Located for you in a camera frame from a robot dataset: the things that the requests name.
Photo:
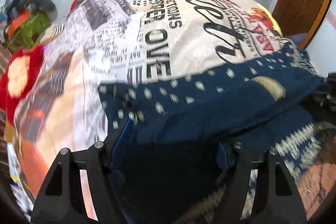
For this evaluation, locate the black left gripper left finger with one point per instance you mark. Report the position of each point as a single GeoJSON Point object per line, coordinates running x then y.
{"type": "Point", "coordinates": [61, 199]}

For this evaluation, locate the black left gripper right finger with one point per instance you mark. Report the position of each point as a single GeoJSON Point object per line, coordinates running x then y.
{"type": "Point", "coordinates": [276, 200]}

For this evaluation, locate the navy patterned garment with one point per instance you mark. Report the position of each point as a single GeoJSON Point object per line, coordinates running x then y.
{"type": "Point", "coordinates": [185, 136]}

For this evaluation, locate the red plush toy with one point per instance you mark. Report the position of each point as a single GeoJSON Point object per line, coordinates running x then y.
{"type": "Point", "coordinates": [19, 78]}

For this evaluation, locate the green and orange clutter pile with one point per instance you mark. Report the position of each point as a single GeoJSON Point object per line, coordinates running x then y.
{"type": "Point", "coordinates": [23, 21]}

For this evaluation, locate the newspaper print bed sheet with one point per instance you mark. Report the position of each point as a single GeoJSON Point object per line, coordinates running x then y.
{"type": "Point", "coordinates": [138, 42]}

